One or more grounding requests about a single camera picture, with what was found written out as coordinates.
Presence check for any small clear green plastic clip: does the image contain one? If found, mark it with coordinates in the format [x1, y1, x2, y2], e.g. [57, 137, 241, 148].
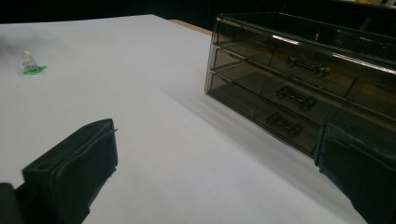
[21, 50, 49, 76]

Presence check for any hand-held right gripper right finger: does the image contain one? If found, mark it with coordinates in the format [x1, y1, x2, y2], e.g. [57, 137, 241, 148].
[314, 120, 396, 224]

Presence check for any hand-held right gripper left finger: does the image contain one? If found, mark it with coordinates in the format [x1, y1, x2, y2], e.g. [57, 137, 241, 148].
[21, 118, 120, 224]

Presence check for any smoky transparent drawer organizer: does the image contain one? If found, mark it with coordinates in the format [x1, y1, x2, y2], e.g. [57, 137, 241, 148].
[205, 11, 396, 158]

